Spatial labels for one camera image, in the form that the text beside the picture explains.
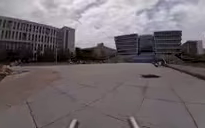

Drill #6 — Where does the row of dark trees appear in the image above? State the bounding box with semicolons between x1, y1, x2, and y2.
0;47;74;64

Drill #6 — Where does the raised kerb strip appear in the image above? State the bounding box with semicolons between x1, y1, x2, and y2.
165;63;205;84

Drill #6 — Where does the dark manhole cover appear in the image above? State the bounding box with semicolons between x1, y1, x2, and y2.
141;73;161;79

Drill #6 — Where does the grey striped slanted building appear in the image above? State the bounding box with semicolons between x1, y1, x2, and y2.
113;30;183;64

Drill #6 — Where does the grey concrete slab pavement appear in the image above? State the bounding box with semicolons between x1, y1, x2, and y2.
0;62;205;128

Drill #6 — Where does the robot's own part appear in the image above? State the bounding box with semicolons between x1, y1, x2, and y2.
68;118;79;128
128;116;141;128

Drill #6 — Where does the low dark building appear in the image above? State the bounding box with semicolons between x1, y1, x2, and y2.
75;42;118;62

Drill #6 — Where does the long white curved building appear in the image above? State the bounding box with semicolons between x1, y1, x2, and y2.
0;14;76;62

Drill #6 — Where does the grey boxy building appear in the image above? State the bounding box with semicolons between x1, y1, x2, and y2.
181;40;204;56

